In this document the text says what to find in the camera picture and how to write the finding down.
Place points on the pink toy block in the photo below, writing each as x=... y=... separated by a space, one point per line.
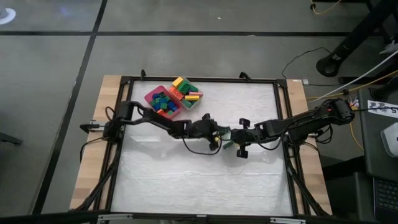
x=196 y=93

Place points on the orange long toy block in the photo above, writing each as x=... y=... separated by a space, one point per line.
x=176 y=93

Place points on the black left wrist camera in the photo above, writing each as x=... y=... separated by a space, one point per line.
x=214 y=145

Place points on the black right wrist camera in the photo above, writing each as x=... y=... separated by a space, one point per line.
x=242 y=153

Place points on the black table frame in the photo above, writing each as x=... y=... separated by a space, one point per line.
x=281 y=130

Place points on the grey desk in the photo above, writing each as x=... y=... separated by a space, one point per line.
x=373 y=149

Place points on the blue small toy block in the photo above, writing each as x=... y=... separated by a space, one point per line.
x=163 y=100
x=157 y=107
x=155 y=96

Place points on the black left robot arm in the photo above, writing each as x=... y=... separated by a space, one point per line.
x=149 y=119

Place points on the white device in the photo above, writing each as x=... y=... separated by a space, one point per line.
x=390 y=138

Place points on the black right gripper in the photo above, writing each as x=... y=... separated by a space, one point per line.
x=245 y=135

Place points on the green small toy block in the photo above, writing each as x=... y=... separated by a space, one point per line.
x=153 y=102
x=162 y=95

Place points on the pink plastic bin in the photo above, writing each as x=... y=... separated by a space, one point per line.
x=149 y=98

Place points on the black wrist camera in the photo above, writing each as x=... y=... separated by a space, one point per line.
x=242 y=153
x=214 y=145

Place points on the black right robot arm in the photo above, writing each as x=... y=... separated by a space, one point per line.
x=311 y=123

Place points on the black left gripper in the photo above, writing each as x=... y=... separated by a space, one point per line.
x=202 y=129

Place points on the printed paper sheet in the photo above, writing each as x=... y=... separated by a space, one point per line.
x=382 y=109

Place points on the green long toy block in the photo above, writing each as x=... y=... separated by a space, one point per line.
x=228 y=144
x=186 y=104

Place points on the yellow long toy block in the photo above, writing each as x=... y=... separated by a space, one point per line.
x=191 y=97
x=177 y=81

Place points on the black floor stand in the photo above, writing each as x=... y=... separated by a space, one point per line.
x=351 y=40

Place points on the black keyboard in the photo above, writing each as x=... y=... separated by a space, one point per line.
x=387 y=199

